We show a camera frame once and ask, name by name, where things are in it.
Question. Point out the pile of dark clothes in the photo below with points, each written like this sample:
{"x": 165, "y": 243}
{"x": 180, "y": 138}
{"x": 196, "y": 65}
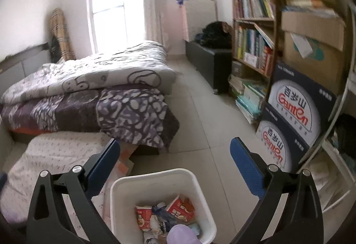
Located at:
{"x": 216, "y": 35}

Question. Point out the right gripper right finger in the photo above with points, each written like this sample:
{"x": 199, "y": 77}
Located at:
{"x": 288, "y": 208}

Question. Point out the pink sheer curtain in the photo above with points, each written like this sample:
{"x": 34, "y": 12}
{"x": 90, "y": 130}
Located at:
{"x": 155, "y": 24}

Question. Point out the upper Ganten water carton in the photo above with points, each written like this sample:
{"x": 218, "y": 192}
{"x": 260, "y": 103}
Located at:
{"x": 302, "y": 102}

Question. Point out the brown cardboard box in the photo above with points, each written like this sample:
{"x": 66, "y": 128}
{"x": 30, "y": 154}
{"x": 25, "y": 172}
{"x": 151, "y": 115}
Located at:
{"x": 314, "y": 46}

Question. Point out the black storage bench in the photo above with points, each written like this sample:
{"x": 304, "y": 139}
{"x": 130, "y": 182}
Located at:
{"x": 214, "y": 65}

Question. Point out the light blue tissue pack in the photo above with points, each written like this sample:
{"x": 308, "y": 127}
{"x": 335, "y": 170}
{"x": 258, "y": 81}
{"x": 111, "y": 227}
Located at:
{"x": 195, "y": 228}

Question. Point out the white tissue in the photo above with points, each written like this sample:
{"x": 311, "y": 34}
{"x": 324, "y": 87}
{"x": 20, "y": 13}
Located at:
{"x": 152, "y": 235}

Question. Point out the white cartoon print duvet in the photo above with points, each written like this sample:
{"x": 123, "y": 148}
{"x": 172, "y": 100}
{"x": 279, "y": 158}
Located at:
{"x": 144, "y": 64}

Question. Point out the lower Ganten water carton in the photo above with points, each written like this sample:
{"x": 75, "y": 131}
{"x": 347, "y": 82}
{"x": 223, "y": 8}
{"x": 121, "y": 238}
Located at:
{"x": 285, "y": 145}

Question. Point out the ganten water carton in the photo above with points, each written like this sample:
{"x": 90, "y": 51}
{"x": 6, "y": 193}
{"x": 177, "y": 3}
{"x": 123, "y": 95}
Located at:
{"x": 302, "y": 102}
{"x": 285, "y": 145}

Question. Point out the red white snack package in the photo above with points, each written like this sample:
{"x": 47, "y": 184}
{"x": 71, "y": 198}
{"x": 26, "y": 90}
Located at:
{"x": 181, "y": 208}

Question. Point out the white pink folding screen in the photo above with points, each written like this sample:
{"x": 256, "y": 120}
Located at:
{"x": 196, "y": 15}

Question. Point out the grey padded headboard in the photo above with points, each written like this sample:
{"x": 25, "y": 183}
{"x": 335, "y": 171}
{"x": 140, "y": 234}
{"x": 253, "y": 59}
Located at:
{"x": 16, "y": 67}

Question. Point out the red instant noodle cup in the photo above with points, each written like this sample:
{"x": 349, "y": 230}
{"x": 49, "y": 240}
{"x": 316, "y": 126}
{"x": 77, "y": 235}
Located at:
{"x": 143, "y": 216}

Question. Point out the plaid beige garment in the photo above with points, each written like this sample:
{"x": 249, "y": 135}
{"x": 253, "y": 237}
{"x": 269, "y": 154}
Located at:
{"x": 60, "y": 35}

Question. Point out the white trash bin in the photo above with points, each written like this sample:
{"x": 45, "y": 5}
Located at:
{"x": 150, "y": 189}

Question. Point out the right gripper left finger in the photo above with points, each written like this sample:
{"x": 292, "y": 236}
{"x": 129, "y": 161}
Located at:
{"x": 48, "y": 218}

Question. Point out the wooden bookshelf with books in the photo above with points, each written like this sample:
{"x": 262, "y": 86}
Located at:
{"x": 255, "y": 49}

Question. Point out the purple patterned quilt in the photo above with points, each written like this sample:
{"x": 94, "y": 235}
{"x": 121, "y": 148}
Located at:
{"x": 135, "y": 114}

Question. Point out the cherry print table cloth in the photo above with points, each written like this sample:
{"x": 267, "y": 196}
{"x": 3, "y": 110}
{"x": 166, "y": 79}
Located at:
{"x": 57, "y": 153}

